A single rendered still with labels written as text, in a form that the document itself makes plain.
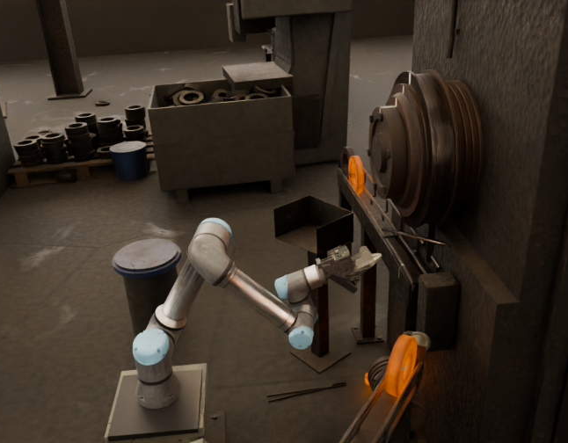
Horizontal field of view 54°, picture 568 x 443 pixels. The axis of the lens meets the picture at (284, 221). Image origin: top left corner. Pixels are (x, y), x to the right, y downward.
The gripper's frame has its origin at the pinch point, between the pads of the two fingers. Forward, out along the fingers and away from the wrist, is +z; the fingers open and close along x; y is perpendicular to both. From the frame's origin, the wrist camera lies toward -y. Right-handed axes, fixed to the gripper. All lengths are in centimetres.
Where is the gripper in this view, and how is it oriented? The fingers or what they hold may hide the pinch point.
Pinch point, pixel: (378, 257)
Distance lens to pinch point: 187.4
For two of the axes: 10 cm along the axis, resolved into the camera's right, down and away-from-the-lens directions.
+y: -3.6, -8.3, -4.3
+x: -0.9, -4.3, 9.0
